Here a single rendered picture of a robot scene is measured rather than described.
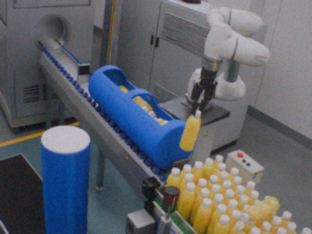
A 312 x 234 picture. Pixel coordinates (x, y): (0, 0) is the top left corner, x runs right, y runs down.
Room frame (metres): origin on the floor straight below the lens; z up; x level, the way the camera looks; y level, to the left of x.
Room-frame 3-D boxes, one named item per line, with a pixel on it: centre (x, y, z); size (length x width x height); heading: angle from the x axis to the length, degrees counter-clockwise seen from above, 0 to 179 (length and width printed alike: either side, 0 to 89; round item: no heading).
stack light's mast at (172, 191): (1.15, -0.09, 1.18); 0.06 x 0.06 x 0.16
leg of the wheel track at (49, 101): (3.24, 1.14, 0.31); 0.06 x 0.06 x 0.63; 37
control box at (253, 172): (1.68, -0.50, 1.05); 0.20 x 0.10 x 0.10; 37
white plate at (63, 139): (1.72, 0.51, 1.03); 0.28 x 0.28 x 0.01
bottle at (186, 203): (1.39, -0.20, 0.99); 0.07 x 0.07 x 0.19
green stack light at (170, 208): (1.15, -0.09, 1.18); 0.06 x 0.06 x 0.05
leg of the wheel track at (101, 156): (2.54, 0.43, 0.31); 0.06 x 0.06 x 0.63; 37
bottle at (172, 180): (1.49, -0.12, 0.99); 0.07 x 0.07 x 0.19
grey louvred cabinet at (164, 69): (4.26, 0.01, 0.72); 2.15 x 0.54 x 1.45; 46
